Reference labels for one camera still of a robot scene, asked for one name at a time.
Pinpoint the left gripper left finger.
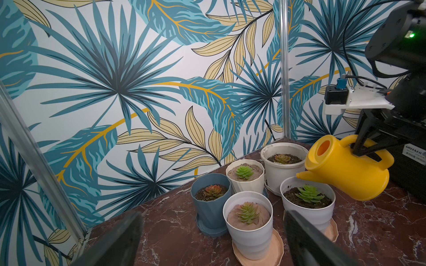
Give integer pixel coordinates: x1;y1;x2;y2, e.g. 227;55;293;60
72;213;144;266

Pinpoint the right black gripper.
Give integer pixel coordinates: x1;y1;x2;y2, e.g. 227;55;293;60
354;83;426;156

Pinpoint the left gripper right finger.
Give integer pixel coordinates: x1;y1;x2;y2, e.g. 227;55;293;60
284;211;358;266

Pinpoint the white pot dark soil succulent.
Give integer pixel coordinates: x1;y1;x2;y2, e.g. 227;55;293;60
280;177;338;242

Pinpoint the yellow watering can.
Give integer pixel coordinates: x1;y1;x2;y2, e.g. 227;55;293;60
296;135;394;201

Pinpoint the white pot pink soil succulent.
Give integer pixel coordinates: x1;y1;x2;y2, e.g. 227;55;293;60
223;191;284;266

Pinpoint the large white round pot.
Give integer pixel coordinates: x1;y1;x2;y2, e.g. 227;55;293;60
260;143;308;196

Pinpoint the white ribbed pot green succulent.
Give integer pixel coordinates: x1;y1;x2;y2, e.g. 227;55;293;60
226;159;265;194

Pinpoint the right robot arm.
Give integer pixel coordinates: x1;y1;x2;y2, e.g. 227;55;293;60
351;1;426;202

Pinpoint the blue pot red succulent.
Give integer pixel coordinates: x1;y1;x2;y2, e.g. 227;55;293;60
190;173;232;237

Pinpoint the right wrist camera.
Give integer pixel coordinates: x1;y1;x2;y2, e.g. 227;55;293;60
323;75;395;115

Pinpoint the left metal frame post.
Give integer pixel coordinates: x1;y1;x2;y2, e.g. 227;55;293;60
1;84;87;248

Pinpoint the metal frame post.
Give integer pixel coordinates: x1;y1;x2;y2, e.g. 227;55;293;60
1;84;87;248
279;0;291;139

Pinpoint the right metal frame post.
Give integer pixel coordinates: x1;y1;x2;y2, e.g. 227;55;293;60
279;0;291;139

